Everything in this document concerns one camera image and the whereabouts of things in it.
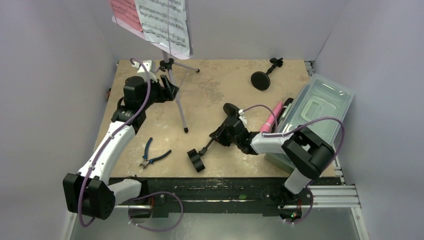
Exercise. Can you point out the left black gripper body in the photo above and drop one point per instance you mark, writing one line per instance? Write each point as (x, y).
(157, 95)

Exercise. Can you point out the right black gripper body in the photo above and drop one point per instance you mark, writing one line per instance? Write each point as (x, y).
(223, 131)

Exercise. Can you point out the lilac music stand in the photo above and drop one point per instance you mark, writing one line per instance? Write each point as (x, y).
(168, 61)

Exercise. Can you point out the pink toy microphone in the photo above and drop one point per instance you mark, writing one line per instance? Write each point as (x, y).
(272, 121)

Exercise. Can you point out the black microphone stand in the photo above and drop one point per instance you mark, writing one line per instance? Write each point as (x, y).
(261, 80)
(194, 155)

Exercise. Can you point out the white sheet music page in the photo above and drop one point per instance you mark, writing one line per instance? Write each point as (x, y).
(165, 23)

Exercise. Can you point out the pink sheet music page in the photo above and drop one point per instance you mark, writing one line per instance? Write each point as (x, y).
(125, 10)

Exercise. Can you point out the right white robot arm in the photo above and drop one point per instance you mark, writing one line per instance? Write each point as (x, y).
(309, 153)

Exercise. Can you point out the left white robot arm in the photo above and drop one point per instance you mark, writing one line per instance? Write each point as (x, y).
(88, 192)

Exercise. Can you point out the black marker pen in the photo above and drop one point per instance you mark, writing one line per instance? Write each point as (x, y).
(285, 109)

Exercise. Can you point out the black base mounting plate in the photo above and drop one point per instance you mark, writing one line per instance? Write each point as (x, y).
(218, 195)

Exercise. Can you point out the clear plastic storage box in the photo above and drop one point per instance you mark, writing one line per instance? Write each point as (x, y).
(320, 97)

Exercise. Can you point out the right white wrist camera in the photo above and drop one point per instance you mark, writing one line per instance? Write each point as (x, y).
(241, 116)

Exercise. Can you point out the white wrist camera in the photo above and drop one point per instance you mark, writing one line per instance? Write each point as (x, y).
(241, 116)
(145, 69)

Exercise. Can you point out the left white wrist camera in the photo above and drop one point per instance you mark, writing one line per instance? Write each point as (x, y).
(145, 69)

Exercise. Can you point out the aluminium rail frame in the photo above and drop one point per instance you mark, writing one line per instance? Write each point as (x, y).
(172, 128)

